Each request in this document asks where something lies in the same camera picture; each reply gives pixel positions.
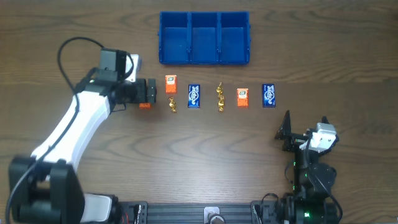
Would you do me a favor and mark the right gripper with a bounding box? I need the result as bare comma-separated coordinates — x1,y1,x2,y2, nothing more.
274,110,330,152

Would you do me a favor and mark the blue candy pack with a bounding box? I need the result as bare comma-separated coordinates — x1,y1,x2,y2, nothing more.
262,83,276,108
187,84,201,109

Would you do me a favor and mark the blue tray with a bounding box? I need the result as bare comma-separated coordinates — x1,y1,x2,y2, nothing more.
158,11,251,66

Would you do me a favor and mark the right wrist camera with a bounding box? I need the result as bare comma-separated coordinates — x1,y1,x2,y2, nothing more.
298,122,340,153

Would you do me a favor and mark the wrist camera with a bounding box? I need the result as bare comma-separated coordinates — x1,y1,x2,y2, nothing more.
298,122,340,153
126,54,143,83

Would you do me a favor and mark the mounting rail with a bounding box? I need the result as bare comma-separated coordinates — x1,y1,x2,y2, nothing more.
118,200,282,224

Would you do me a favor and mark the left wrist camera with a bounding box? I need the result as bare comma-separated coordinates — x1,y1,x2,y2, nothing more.
126,54,143,83

